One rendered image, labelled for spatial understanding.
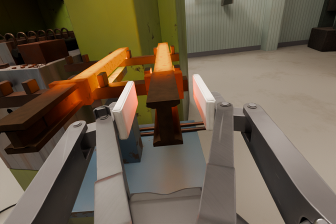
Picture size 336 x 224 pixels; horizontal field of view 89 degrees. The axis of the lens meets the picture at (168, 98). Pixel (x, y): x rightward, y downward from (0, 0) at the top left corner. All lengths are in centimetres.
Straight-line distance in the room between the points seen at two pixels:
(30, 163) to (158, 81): 85
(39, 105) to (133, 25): 52
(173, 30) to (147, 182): 86
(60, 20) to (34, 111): 107
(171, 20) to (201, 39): 360
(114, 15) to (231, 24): 432
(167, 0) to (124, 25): 46
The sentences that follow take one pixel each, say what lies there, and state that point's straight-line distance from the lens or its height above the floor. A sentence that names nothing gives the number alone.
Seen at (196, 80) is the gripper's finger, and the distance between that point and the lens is 18.
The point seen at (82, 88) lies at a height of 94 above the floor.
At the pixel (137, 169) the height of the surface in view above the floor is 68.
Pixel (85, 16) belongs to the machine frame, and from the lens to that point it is 75.
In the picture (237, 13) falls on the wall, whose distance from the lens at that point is 492.
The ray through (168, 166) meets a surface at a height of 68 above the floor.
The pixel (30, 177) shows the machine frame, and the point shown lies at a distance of 106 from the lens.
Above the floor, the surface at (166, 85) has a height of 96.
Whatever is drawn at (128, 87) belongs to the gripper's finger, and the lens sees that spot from 19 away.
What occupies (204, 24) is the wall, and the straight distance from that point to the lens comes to 465.
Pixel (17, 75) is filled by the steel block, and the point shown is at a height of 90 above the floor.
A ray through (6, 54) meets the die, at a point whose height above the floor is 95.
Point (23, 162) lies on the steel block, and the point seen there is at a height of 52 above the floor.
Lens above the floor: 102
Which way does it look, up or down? 25 degrees down
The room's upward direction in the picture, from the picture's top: 6 degrees counter-clockwise
